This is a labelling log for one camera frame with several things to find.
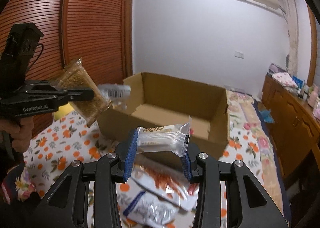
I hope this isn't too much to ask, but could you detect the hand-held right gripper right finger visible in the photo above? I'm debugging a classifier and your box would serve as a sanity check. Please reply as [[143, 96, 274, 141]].
[[180, 143, 290, 228]]

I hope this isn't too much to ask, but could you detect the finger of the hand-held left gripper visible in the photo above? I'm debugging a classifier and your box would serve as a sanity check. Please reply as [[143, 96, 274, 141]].
[[51, 88, 95, 105], [26, 80, 64, 92]]

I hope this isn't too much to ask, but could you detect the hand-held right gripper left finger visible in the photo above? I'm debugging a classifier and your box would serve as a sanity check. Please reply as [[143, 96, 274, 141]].
[[37, 129, 139, 228]]

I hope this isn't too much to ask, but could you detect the clear brown granola bar packet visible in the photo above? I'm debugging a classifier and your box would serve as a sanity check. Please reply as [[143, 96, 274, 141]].
[[56, 58, 113, 128]]

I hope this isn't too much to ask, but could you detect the silver red-print snack packet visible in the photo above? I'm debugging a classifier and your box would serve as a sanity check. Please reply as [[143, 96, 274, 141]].
[[130, 165, 199, 211]]

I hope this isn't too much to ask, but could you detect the clear barcode snack packet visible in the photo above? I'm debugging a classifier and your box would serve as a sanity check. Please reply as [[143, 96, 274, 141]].
[[97, 83, 132, 108]]

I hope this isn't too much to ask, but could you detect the clear white cake packet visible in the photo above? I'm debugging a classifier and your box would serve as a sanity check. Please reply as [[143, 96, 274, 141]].
[[136, 115, 192, 157]]

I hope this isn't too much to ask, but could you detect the silver grey snack packet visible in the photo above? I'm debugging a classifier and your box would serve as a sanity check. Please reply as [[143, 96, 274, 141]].
[[122, 189, 184, 227]]

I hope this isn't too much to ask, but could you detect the brown cardboard box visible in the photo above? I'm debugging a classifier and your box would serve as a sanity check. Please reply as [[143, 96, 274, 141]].
[[96, 72, 229, 166]]

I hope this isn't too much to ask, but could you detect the person's left hand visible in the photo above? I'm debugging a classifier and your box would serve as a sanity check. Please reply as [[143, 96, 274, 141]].
[[0, 115, 35, 153]]

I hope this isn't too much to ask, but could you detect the yellow plush pillow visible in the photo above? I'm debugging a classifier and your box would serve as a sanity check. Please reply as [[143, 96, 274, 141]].
[[53, 104, 80, 121]]

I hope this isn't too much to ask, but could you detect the orange fruit print bedsheet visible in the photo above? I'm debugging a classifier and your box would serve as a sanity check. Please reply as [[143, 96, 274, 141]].
[[22, 115, 263, 228]]

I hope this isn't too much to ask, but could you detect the wooden louvered wardrobe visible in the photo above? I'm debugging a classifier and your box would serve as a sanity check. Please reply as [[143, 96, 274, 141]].
[[0, 0, 134, 138]]

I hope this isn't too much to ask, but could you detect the floral blanket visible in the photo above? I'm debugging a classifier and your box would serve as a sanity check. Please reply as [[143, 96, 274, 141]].
[[225, 89, 293, 218]]

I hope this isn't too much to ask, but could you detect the teal cloth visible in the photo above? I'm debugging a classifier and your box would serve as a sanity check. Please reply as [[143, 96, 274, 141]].
[[259, 109, 272, 123]]

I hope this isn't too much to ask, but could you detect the wooden sideboard cabinet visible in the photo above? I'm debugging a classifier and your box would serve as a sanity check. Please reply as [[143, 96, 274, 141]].
[[261, 73, 320, 181]]

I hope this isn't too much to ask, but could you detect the folded floral cloth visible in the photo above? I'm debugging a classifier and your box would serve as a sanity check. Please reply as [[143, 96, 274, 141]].
[[272, 72, 299, 88]]

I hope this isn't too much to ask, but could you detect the purple patterned package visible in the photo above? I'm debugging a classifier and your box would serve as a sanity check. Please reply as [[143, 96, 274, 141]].
[[269, 63, 285, 73]]

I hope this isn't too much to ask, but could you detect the pink thermos bottle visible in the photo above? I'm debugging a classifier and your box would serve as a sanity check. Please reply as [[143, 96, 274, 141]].
[[309, 90, 320, 106]]

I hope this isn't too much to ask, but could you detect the cream curtain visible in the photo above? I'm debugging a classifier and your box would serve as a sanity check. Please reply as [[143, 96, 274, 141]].
[[280, 0, 300, 74]]

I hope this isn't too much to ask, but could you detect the wooden window frame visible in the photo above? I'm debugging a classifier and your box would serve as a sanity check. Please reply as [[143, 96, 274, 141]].
[[306, 3, 319, 86]]

